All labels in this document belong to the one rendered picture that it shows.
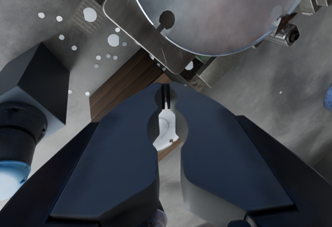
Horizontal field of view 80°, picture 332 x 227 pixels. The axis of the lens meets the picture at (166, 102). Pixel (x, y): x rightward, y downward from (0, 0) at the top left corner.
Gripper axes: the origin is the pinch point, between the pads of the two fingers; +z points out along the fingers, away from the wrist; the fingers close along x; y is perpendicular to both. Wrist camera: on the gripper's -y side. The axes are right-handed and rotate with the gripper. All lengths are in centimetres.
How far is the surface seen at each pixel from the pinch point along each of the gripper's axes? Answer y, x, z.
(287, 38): 4.0, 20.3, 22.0
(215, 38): 2.6, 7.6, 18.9
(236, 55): 12.3, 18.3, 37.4
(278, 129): 127, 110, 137
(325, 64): 65, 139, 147
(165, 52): 3.7, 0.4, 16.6
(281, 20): 1.3, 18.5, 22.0
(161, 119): 49, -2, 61
